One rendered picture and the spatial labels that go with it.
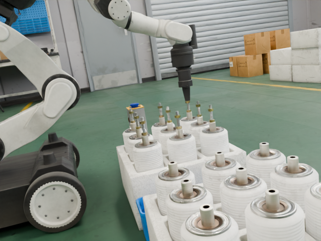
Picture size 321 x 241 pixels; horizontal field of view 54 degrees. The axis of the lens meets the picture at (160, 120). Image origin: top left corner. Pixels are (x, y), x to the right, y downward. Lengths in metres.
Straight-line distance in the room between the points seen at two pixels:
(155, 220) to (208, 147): 0.42
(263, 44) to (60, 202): 4.16
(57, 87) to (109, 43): 4.96
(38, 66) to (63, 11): 4.92
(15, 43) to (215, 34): 5.74
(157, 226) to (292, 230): 0.28
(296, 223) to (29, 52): 1.04
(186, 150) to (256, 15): 6.33
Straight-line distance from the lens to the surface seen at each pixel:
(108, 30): 6.18
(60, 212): 1.16
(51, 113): 1.25
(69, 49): 6.11
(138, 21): 1.20
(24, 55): 1.28
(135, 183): 0.99
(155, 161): 1.02
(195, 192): 0.66
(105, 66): 6.14
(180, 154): 1.03
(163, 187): 0.74
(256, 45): 4.83
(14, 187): 1.19
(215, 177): 0.76
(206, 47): 6.66
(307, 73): 3.69
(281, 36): 5.10
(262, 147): 0.82
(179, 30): 1.23
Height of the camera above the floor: 0.54
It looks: 12 degrees down
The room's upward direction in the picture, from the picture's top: 8 degrees counter-clockwise
